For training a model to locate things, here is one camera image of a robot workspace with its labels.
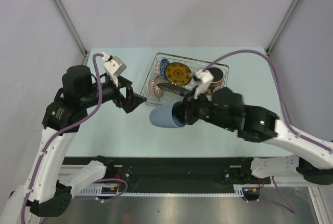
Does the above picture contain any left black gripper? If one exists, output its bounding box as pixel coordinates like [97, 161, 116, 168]
[81, 74, 147, 112]

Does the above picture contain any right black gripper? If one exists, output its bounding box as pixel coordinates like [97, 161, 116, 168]
[168, 86, 234, 131]

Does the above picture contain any red patterned white bowl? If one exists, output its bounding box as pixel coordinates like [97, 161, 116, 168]
[147, 75, 165, 98]

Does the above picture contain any light blue plastic cup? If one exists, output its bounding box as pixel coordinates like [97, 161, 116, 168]
[149, 102, 185, 128]

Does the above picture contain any red and black mug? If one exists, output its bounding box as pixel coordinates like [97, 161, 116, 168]
[208, 67, 224, 94]

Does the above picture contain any steel wire dish rack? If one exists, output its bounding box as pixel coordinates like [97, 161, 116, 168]
[139, 52, 229, 105]

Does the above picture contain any black floral square plate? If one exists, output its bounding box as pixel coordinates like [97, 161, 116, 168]
[157, 83, 191, 97]

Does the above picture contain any blue triangle patterned bowl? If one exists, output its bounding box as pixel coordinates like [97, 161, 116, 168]
[155, 58, 170, 80]

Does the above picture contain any yellow patterned round plate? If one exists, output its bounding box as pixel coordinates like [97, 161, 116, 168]
[165, 62, 192, 86]

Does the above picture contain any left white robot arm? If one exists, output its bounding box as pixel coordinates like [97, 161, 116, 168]
[1, 61, 145, 223]

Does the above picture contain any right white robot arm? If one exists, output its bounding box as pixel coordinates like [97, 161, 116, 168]
[175, 87, 332, 185]

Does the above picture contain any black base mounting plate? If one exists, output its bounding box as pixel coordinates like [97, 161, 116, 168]
[63, 157, 271, 194]

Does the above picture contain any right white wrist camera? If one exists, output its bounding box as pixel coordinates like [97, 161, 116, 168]
[191, 69, 214, 99]

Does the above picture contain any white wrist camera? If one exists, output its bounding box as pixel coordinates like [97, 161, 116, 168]
[191, 69, 214, 99]
[102, 52, 127, 87]

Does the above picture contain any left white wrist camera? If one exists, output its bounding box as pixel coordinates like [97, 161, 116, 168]
[102, 52, 127, 87]

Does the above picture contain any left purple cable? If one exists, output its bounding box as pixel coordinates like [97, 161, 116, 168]
[20, 53, 129, 222]

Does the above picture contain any purple cable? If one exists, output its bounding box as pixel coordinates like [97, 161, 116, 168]
[20, 53, 129, 222]
[205, 49, 333, 214]

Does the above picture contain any right slotted cable duct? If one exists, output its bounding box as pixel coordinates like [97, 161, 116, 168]
[234, 185, 261, 199]

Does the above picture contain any slotted cable duct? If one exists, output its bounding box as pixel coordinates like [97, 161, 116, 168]
[78, 183, 120, 197]
[234, 185, 261, 199]

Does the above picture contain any left slotted cable duct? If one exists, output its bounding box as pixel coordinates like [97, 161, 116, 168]
[78, 183, 120, 197]

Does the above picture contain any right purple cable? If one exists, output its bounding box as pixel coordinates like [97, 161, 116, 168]
[205, 49, 333, 214]

